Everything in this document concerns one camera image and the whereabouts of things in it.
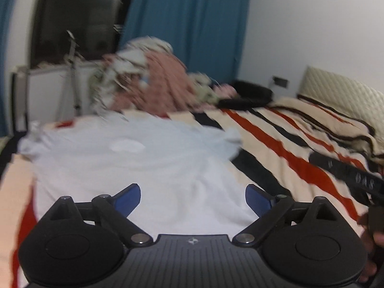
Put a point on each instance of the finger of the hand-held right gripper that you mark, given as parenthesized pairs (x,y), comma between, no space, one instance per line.
(328,162)

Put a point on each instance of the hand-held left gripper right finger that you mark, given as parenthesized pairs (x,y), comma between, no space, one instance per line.
(258,198)

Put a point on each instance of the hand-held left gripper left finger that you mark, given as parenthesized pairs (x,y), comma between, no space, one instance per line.
(129,198)

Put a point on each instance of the white t-shirt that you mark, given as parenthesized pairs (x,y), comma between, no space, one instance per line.
(150,171)

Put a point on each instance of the person's right hand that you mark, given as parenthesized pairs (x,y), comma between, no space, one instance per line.
(370,246)

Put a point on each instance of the red black striped blanket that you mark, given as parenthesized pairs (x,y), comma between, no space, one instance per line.
(300,144)

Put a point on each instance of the black armchair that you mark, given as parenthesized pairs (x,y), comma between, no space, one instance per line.
(249,93)

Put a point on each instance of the green patterned blanket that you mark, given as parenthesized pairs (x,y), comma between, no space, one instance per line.
(99,90)

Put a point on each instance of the small pink garment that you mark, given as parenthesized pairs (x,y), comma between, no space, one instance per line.
(225,90)

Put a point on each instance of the white blue plush toy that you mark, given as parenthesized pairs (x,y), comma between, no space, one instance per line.
(144,81)

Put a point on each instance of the cream crumpled cloth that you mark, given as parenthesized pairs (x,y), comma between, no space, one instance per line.
(204,90)

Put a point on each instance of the pink fluffy blanket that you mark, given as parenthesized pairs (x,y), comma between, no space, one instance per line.
(168,81)

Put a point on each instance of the standing garment steamer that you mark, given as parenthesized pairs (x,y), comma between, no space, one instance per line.
(73,81)

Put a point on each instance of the light grey hooded jacket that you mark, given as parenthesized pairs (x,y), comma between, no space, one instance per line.
(129,61)

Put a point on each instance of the black and white chair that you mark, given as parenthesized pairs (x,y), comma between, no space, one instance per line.
(19,96)

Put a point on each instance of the beige grey sweatshirt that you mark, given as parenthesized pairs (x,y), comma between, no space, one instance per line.
(150,43)

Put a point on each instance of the blue curtain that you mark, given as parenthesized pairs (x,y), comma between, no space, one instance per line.
(186,21)
(7,51)

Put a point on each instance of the dark window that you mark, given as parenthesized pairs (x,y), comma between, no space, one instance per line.
(78,15)

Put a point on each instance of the black wall socket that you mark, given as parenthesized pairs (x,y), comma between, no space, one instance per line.
(280,82)

